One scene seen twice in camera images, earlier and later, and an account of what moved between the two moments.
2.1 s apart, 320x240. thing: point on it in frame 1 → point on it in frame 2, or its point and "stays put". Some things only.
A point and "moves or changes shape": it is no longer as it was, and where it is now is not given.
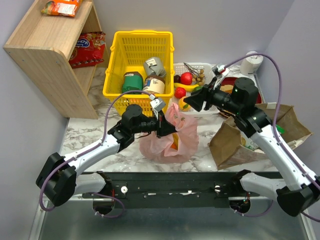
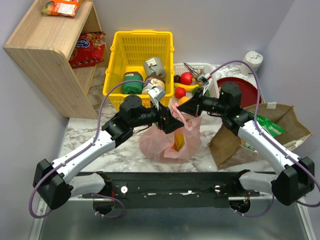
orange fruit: [173, 146] stays put
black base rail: [176, 189] stays put
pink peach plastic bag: [158, 149] stays put
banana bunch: [176, 138] moves or changes shape
